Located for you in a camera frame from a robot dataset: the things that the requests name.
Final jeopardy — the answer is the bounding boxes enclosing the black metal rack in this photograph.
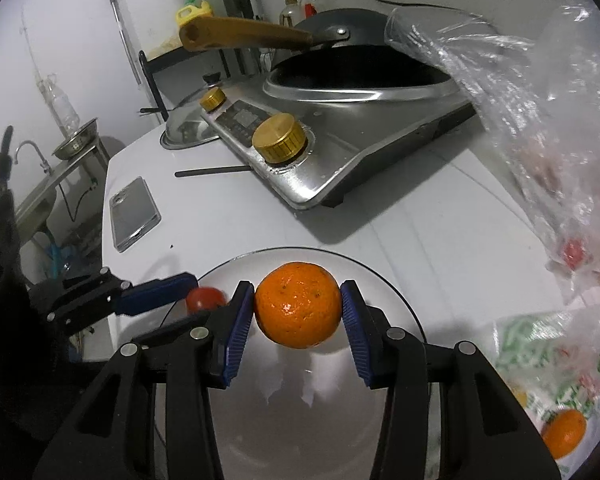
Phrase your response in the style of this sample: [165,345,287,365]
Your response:
[139,40,266,122]

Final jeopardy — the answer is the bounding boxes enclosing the clear plastic bags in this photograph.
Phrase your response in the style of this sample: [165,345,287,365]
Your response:
[492,305,600,476]

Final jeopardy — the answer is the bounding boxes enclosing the silver smartphone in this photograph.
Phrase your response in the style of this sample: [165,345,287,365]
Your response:
[109,176,162,253]

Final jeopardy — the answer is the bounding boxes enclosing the steel sink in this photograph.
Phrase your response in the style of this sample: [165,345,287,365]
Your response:
[12,160,96,241]

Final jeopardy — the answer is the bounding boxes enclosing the hanging clear plastic bottle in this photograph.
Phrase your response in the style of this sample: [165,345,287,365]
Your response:
[40,74,81,131]

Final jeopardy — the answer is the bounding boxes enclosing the dark drain pipe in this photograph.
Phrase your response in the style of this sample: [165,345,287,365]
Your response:
[211,0,246,78]

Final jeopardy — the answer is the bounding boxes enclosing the metal stand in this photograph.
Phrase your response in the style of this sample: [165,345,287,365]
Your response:
[50,135,112,196]

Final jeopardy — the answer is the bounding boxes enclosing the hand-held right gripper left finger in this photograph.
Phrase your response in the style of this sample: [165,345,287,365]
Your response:
[32,280,256,480]

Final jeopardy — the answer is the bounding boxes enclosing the grey wall pipe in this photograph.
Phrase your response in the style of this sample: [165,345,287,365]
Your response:
[105,0,143,86]

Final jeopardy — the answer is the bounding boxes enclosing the steel faucet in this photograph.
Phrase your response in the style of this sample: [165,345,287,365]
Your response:
[14,140,51,175]

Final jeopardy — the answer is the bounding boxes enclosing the white round plate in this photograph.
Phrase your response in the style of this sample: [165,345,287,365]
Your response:
[152,246,428,480]

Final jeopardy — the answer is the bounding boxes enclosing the steel bowl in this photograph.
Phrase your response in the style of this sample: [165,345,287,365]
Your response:
[51,117,100,161]

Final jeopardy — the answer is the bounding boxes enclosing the mandarin orange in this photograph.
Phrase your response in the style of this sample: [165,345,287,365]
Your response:
[541,408,587,460]
[254,261,342,350]

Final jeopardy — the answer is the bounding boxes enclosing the clear plastic bag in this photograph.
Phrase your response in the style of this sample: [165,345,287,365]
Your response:
[384,0,600,306]

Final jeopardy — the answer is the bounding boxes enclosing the black chopstick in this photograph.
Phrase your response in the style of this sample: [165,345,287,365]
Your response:
[175,164,253,179]

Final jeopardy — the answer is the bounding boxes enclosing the yellow detergent bottle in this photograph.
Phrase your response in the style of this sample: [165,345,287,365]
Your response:
[175,0,215,31]

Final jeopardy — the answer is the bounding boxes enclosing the small red tomato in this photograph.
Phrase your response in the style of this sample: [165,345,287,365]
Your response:
[186,286,228,313]
[562,240,588,268]

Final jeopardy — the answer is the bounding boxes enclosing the black wok with wooden handle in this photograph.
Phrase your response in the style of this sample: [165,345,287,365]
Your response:
[179,8,401,61]

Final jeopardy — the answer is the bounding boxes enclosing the dark oil bottle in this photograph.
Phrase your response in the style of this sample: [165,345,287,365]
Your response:
[279,0,301,28]

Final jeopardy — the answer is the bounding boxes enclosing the steel induction cooker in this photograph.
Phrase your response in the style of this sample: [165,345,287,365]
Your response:
[200,62,478,211]

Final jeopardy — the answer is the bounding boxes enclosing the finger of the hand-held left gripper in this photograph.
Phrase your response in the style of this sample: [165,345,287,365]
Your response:
[62,269,199,317]
[46,295,121,337]

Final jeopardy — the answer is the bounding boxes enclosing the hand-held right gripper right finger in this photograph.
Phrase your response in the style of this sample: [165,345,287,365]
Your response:
[340,280,563,480]

